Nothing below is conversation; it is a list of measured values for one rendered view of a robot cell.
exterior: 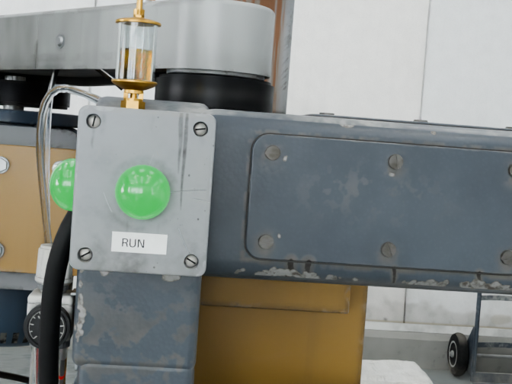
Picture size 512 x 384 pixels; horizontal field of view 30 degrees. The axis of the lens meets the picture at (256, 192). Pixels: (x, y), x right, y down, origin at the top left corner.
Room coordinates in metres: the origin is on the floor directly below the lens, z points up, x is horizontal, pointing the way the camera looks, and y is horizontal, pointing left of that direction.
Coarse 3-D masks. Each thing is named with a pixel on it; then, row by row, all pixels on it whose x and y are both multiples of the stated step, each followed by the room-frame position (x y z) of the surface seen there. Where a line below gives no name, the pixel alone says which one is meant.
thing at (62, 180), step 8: (64, 160) 0.54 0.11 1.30; (72, 160) 0.53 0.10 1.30; (56, 168) 0.53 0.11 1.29; (64, 168) 0.53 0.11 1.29; (72, 168) 0.53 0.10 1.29; (56, 176) 0.53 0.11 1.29; (64, 176) 0.53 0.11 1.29; (72, 176) 0.53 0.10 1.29; (56, 184) 0.53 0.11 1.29; (64, 184) 0.53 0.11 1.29; (72, 184) 0.53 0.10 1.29; (56, 192) 0.53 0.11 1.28; (64, 192) 0.53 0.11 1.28; (72, 192) 0.53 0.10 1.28; (56, 200) 0.53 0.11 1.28; (64, 200) 0.53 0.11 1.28; (72, 200) 0.53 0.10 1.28; (64, 208) 0.53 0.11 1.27
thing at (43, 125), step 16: (48, 96) 0.68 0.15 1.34; (80, 96) 0.66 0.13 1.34; (96, 96) 0.66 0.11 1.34; (48, 112) 0.84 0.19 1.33; (48, 128) 0.83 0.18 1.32; (48, 144) 0.83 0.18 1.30; (48, 160) 0.83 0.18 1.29; (48, 176) 0.83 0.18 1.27; (48, 192) 0.83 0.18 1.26; (48, 208) 0.83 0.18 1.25; (48, 224) 0.78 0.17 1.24; (48, 240) 0.79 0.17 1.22
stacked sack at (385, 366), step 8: (368, 360) 4.16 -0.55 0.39; (376, 360) 4.19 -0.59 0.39; (384, 360) 4.25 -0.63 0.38; (392, 360) 4.26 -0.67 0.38; (400, 360) 4.27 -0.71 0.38; (368, 368) 4.04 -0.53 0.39; (376, 368) 4.05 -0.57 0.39; (384, 368) 4.07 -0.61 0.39; (392, 368) 4.07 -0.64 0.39; (400, 368) 4.08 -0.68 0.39; (408, 368) 4.12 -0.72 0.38; (416, 368) 4.13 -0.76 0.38; (368, 376) 3.94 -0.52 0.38; (376, 376) 3.94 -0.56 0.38; (384, 376) 3.94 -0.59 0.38; (392, 376) 3.95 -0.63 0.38; (400, 376) 3.95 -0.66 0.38; (408, 376) 3.96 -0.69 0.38; (416, 376) 3.96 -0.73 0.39; (424, 376) 3.96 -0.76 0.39
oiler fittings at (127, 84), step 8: (136, 0) 0.60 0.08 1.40; (152, 0) 0.60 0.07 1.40; (136, 8) 0.60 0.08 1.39; (136, 16) 0.60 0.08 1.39; (144, 16) 0.60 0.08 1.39; (160, 24) 0.60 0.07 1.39; (112, 80) 0.60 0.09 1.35; (120, 80) 0.59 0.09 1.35; (128, 80) 0.59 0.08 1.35; (136, 80) 0.59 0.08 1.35; (128, 88) 0.60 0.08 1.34; (136, 88) 0.60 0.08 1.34; (144, 88) 0.60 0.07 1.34; (136, 96) 0.60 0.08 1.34; (120, 104) 0.60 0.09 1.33; (128, 104) 0.60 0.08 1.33; (136, 104) 0.60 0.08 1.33; (144, 104) 0.60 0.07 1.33
